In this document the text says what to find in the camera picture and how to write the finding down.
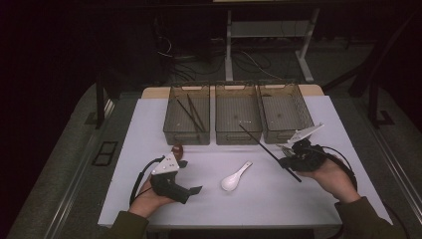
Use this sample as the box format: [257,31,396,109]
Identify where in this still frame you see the white ceramic spoon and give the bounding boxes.
[221,159,254,191]

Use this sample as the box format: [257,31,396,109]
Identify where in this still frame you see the long black chopstick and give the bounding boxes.
[238,123,303,183]

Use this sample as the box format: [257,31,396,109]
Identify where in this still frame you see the person's right hand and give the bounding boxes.
[297,158,361,203]

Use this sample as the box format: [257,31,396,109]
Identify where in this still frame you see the person's left hand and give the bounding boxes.
[128,178,175,219]

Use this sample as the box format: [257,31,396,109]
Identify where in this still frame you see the black metal stand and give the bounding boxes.
[367,79,396,129]

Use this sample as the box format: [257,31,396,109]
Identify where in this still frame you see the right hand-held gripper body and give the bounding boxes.
[287,122,328,172]

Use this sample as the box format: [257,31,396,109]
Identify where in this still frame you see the smoky transparent plastic bin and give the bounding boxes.
[258,83,317,144]
[162,84,211,146]
[214,83,263,146]

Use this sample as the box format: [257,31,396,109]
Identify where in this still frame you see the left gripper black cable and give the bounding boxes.
[128,155,166,207]

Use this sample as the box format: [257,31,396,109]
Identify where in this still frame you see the white table cover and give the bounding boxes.
[98,95,394,230]

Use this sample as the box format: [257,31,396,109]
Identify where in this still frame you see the brown wooden spoon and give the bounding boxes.
[171,142,185,159]

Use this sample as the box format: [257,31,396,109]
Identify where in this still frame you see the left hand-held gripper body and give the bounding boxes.
[149,151,191,204]

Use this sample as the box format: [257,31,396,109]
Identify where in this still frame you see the dark brown chopstick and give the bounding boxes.
[175,98,204,132]
[186,94,207,132]

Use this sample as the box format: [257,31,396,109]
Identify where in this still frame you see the white metal desk frame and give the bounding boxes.
[224,8,321,84]

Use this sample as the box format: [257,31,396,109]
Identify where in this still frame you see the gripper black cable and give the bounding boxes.
[128,155,166,207]
[317,144,412,239]

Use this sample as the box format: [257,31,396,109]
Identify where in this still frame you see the black slanted beam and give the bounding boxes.
[321,13,420,98]

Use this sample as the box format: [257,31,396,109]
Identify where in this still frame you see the black floor cables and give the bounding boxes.
[155,34,287,83]

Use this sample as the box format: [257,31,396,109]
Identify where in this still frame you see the aluminium rail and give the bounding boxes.
[359,99,422,217]
[43,99,115,239]

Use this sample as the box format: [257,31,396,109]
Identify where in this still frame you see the white floor cable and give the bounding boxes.
[238,49,283,81]

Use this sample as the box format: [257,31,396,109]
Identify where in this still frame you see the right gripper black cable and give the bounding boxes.
[317,144,412,239]

